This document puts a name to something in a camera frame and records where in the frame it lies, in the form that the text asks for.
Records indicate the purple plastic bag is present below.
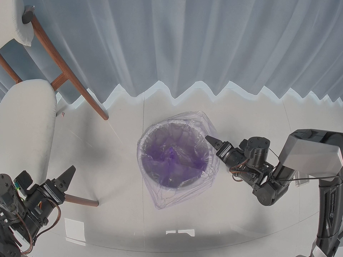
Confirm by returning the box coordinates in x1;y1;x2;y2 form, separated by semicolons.
137;110;220;211

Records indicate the wooden chair with white cushions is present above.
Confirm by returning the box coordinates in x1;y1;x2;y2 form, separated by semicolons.
0;0;109;207

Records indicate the black cable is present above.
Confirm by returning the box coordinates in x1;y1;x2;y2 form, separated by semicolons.
268;147;343;183

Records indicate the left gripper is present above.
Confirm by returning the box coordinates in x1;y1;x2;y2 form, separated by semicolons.
24;165;76;225

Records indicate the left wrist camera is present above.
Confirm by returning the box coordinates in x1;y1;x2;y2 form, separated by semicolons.
13;171;34;191

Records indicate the pale blue curtain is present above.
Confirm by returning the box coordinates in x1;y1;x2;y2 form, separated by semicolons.
0;0;343;106

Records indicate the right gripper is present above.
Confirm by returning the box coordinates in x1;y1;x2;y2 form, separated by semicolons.
205;135;248;169

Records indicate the white trash bin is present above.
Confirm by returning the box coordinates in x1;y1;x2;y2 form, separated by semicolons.
139;119;213;191

